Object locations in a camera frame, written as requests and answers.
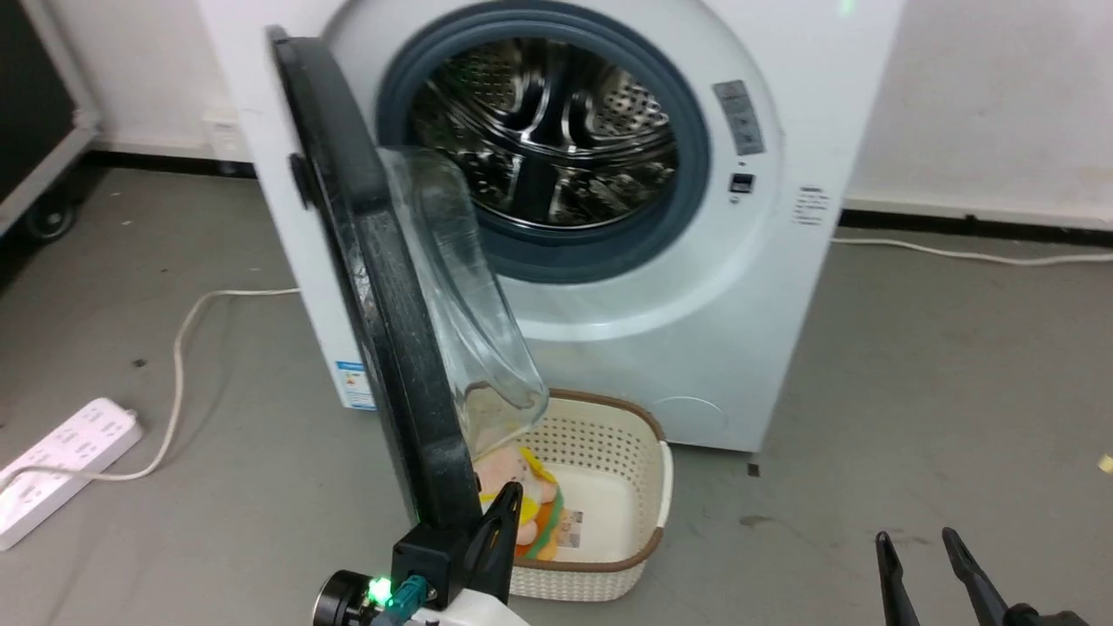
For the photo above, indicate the black washing machine door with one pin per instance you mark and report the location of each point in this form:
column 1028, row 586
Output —
column 393, row 348

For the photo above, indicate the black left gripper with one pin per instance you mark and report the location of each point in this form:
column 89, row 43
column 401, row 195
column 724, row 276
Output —
column 430, row 561

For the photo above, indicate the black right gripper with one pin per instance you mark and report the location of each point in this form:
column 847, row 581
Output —
column 1048, row 618

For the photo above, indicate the black wheeled cart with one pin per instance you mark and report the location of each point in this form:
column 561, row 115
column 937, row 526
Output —
column 26, row 104

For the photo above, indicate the black door latch socket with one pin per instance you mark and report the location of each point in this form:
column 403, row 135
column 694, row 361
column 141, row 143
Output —
column 742, row 183

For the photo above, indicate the black round wrist module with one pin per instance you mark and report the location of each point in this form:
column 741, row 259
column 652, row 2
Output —
column 343, row 602

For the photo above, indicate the white text sticker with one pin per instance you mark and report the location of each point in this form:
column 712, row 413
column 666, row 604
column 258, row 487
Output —
column 811, row 205

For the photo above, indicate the white front-load washing machine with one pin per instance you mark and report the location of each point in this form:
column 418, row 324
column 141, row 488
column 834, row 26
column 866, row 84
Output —
column 739, row 348

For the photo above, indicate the grey rubber door gasket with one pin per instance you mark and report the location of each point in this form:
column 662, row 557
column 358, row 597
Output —
column 609, row 257

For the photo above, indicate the steel washing machine drum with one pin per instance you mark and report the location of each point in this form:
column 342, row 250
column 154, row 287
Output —
column 556, row 130

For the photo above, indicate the cream perforated laundry basket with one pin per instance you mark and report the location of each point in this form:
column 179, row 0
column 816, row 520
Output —
column 613, row 522

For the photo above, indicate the printed paper label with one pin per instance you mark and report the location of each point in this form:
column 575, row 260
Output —
column 570, row 528

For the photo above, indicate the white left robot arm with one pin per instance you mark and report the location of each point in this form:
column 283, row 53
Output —
column 474, row 613

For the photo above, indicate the white wall socket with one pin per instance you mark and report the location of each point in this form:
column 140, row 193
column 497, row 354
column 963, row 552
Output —
column 224, row 135

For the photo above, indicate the blue and white energy label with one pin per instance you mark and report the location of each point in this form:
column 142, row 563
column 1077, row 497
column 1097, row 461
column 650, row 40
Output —
column 355, row 384

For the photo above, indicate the grey warning sticker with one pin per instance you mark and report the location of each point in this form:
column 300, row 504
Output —
column 739, row 117

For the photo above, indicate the small yellow scrap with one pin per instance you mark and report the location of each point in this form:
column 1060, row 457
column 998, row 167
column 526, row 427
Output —
column 1106, row 463

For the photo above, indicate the black caster wheel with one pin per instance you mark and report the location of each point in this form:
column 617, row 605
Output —
column 49, row 219

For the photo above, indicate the white power strip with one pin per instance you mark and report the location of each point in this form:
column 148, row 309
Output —
column 61, row 461

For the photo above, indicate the pink and yellow plush doll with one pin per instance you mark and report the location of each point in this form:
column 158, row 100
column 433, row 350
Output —
column 504, row 474

